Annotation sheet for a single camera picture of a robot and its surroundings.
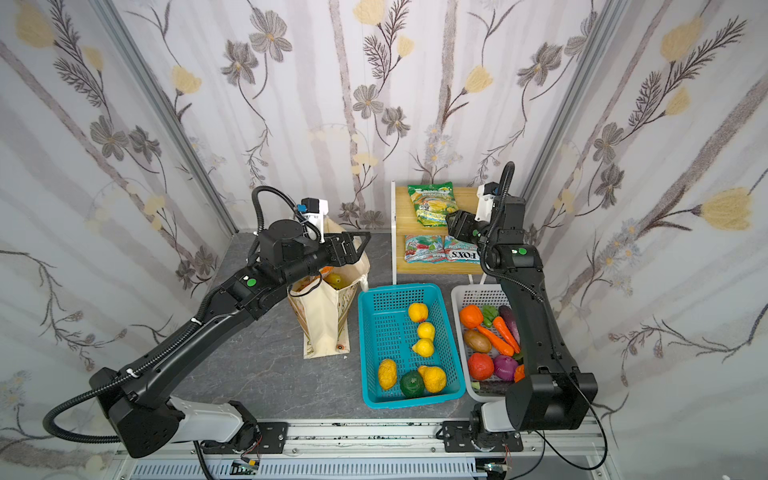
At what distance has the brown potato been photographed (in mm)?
857

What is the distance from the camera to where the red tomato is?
0.80 metres

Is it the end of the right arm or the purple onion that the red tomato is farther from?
the end of the right arm
